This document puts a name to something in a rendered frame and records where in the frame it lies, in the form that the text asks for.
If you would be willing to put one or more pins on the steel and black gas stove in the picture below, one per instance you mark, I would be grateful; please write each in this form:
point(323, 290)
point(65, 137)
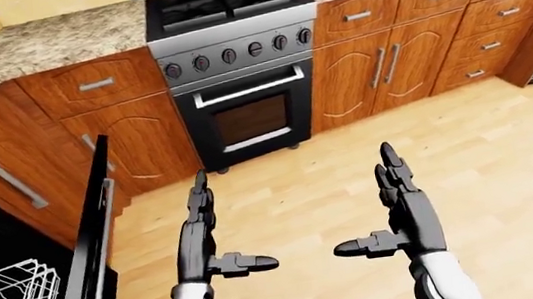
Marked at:
point(238, 73)

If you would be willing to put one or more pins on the black stove knob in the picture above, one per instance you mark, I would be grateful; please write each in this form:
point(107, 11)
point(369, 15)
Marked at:
point(172, 70)
point(201, 63)
point(255, 48)
point(304, 35)
point(279, 41)
point(228, 55)

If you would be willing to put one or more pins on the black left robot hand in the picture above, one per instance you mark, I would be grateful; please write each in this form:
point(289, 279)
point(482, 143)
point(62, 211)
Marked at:
point(196, 248)

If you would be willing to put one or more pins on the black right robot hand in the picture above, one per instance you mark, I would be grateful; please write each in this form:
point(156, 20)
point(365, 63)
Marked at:
point(418, 222)

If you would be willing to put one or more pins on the granite L-shaped countertop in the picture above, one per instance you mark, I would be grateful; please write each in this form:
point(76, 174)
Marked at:
point(34, 51)

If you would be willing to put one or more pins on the wooden arched cabinet door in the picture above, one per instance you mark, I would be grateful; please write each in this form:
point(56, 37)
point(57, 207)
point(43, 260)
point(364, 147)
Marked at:
point(344, 80)
point(150, 144)
point(430, 59)

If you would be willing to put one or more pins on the black oven door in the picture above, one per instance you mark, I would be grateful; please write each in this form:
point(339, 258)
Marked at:
point(248, 121)

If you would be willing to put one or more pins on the black dishwasher door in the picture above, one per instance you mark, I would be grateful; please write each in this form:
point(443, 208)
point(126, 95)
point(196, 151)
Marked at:
point(88, 253)

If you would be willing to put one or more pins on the wide wooden drawer front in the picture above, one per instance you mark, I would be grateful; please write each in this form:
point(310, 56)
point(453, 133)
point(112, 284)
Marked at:
point(127, 76)

